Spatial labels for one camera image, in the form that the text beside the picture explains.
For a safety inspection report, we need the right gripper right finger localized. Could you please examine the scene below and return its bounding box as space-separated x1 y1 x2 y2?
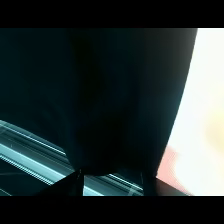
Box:
141 171 194 197

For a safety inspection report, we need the black T-shirt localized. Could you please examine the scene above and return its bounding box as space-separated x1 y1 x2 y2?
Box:
0 28 199 184

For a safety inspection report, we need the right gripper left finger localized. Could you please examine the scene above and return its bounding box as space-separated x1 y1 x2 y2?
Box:
42 168 85 197

